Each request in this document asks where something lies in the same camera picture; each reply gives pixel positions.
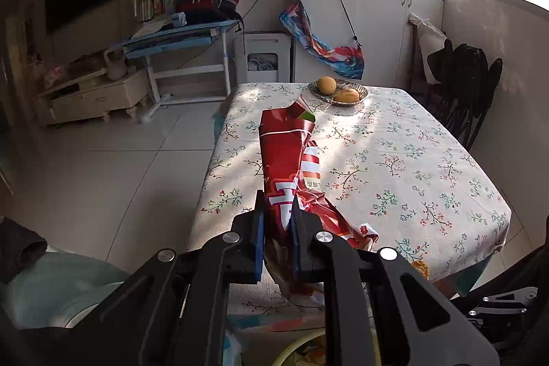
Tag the cream television cabinet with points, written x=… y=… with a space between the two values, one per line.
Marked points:
x=98 y=100

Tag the chair with black jacket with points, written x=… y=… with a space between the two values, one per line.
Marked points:
x=467 y=83

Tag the white storage cabinet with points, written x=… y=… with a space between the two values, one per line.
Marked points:
x=381 y=27

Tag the white floor appliance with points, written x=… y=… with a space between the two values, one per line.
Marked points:
x=261 y=44

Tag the red snack bag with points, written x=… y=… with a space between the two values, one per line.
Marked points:
x=287 y=160

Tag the pale pink kettlebell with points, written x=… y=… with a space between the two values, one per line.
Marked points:
x=116 y=68

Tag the blue study desk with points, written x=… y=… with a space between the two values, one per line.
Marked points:
x=171 y=36

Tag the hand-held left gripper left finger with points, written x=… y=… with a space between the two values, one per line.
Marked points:
x=258 y=246

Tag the floral tablecloth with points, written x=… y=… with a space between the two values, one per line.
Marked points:
x=386 y=177

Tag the orange patterned cloth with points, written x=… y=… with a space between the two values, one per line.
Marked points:
x=420 y=270

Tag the teal seat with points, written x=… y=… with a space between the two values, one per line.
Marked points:
x=64 y=289

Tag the patterned fruit plate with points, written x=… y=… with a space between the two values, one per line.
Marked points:
x=360 y=91

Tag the small blue desk device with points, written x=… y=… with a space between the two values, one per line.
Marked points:
x=179 y=19

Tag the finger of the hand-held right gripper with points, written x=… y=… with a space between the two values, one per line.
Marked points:
x=521 y=299

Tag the yellow plastic bin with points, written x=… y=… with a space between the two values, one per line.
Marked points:
x=286 y=352

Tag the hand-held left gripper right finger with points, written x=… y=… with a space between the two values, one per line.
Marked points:
x=297 y=250

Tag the row of books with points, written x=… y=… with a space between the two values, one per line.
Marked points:
x=148 y=3

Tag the dark blue red backpack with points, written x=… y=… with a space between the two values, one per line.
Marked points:
x=206 y=1

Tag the grey jacket sleeve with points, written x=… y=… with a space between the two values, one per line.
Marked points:
x=21 y=250

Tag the blue pink checked tablecloth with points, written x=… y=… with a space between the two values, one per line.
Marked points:
x=465 y=278

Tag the white tote bag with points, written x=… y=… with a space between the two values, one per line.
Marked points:
x=431 y=44

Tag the round yellow fruit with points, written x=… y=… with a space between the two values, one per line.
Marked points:
x=327 y=85

